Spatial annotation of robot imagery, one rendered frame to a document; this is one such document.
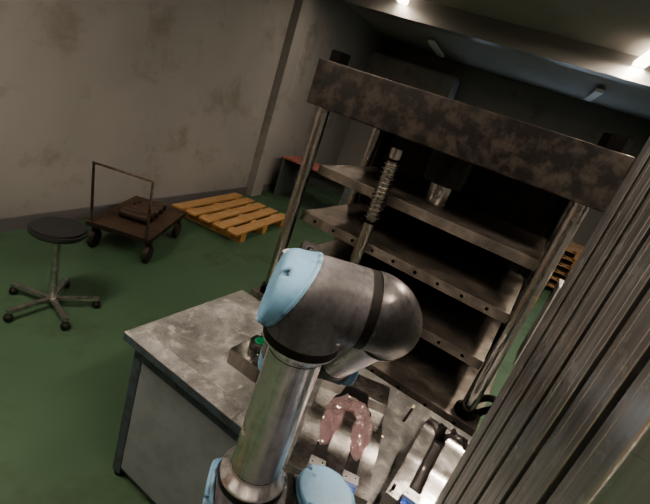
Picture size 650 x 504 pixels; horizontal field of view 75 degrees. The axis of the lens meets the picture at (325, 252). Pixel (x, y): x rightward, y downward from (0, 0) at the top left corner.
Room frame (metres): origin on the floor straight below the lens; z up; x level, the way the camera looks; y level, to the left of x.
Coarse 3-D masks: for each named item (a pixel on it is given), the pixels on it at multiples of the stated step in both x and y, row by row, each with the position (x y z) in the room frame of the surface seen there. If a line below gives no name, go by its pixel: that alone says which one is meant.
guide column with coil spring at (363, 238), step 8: (392, 152) 1.91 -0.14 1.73; (400, 152) 1.91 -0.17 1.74; (392, 168) 1.91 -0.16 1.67; (384, 176) 1.91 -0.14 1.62; (392, 176) 1.92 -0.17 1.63; (384, 184) 1.91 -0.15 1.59; (376, 192) 1.92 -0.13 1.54; (384, 200) 1.93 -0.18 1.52; (376, 208) 1.91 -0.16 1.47; (376, 216) 1.91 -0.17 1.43; (368, 224) 1.91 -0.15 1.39; (360, 232) 1.92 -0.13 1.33; (368, 232) 1.91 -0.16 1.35; (360, 240) 1.91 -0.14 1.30; (368, 240) 1.92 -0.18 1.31; (360, 248) 1.91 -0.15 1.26; (352, 256) 1.92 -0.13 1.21; (360, 256) 1.91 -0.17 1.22
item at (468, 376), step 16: (256, 288) 2.08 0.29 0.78; (416, 352) 2.00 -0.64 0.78; (432, 352) 2.06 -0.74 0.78; (368, 368) 1.74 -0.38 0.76; (384, 368) 1.74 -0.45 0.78; (400, 368) 1.79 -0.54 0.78; (416, 368) 1.84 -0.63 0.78; (432, 368) 1.89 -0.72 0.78; (448, 368) 1.95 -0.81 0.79; (464, 368) 2.00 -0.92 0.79; (400, 384) 1.67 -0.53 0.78; (416, 384) 1.70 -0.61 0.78; (432, 384) 1.75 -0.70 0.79; (448, 384) 1.80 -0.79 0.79; (464, 384) 1.85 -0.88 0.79; (416, 400) 1.63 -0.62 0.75; (432, 400) 1.62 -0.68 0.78; (448, 400) 1.67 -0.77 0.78; (448, 416) 1.57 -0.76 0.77; (480, 416) 1.63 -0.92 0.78
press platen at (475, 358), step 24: (336, 240) 2.58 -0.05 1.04; (360, 264) 2.31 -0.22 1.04; (384, 264) 2.45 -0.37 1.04; (432, 288) 2.33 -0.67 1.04; (432, 312) 1.99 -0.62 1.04; (456, 312) 2.09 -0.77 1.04; (480, 312) 2.21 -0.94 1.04; (432, 336) 1.75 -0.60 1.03; (456, 336) 1.81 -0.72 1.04; (480, 336) 1.90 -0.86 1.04; (480, 360) 1.66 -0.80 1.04
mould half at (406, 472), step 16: (432, 432) 1.22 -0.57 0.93; (448, 432) 1.35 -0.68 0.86; (416, 448) 1.16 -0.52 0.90; (448, 448) 1.18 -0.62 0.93; (464, 448) 1.20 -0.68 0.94; (416, 464) 1.11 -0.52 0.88; (448, 464) 1.13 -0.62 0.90; (400, 480) 1.01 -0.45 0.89; (432, 480) 1.06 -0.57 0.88; (384, 496) 0.95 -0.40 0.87; (400, 496) 0.95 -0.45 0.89; (432, 496) 1.00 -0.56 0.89
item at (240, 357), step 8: (240, 344) 1.43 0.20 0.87; (248, 344) 1.44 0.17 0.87; (232, 352) 1.38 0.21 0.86; (240, 352) 1.38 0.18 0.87; (248, 352) 1.39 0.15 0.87; (232, 360) 1.37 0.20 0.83; (240, 360) 1.36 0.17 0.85; (248, 360) 1.35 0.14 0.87; (256, 360) 1.36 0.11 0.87; (240, 368) 1.35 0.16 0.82; (248, 368) 1.34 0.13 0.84; (256, 368) 1.33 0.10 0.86; (248, 376) 1.34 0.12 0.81; (256, 376) 1.32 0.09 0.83
